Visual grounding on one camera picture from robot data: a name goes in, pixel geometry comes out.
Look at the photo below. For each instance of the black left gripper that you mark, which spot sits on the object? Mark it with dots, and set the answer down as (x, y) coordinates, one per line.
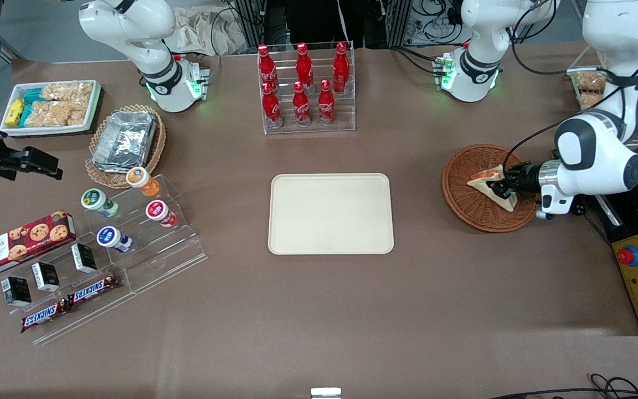
(525, 180)

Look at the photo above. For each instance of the triangular sandwich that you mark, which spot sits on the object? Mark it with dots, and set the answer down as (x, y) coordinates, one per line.
(482, 182)

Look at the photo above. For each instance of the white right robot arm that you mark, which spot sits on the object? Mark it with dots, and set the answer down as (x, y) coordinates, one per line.
(130, 33)

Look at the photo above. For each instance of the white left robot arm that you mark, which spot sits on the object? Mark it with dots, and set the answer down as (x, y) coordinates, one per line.
(601, 155)

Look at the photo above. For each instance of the brown round wicker basket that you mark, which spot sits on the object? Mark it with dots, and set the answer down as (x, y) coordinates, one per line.
(463, 205)

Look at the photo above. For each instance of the white rectangular snack tray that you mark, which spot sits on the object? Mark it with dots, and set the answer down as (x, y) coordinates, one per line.
(94, 102)

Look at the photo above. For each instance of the tan oval wicker basket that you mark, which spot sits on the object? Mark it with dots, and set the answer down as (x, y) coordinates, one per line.
(155, 149)

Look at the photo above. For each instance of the beige rectangular tray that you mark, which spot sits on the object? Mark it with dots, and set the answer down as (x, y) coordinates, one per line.
(330, 213)

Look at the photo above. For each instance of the rice cracker pack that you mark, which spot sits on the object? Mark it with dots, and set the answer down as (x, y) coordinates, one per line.
(67, 91)
(46, 114)
(78, 113)

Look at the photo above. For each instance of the teal snack pack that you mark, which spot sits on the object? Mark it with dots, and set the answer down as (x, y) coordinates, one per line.
(25, 115)
(34, 96)

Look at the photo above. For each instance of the yellow snack pack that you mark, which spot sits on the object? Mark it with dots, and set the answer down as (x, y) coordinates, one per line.
(14, 112)

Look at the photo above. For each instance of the green lid yogurt cup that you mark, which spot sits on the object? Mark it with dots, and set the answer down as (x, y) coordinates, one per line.
(96, 200)

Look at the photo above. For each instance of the red Walkers cookie box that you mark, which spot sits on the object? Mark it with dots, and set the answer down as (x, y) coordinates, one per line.
(20, 244)

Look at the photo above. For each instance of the stacked aluminium foil containers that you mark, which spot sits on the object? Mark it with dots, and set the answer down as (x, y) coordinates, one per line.
(125, 138)

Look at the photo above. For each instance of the orange lid yogurt cup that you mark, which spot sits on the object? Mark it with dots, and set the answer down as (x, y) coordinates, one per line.
(140, 180)

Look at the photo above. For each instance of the blue lid yogurt cup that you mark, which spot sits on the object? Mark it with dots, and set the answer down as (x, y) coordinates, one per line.
(111, 238)

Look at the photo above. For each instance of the small black box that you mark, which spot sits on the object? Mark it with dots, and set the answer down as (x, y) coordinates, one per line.
(16, 291)
(45, 276)
(83, 257)

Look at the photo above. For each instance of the clear wrapped cracker pack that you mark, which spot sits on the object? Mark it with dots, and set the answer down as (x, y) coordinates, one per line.
(590, 100)
(590, 82)

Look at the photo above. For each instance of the red lid yogurt cup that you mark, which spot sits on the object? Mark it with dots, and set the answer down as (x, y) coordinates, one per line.
(158, 211)

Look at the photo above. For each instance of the Snickers chocolate bar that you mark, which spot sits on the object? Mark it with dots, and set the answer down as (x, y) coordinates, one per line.
(93, 289)
(44, 316)

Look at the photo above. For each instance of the clear acrylic stepped display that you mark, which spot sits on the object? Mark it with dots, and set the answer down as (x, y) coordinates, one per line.
(153, 260)

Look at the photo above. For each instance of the clear acrylic bottle rack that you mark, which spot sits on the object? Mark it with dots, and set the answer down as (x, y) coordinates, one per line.
(346, 113)

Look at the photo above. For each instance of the red cola bottle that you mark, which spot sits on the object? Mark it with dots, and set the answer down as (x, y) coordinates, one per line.
(304, 64)
(301, 106)
(341, 67)
(326, 104)
(271, 108)
(266, 65)

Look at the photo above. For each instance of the crumpled beige cloth bag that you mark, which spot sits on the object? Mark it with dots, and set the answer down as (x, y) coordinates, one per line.
(202, 30)

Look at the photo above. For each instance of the small silver metal bracket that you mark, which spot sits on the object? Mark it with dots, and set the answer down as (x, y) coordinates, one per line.
(325, 393)

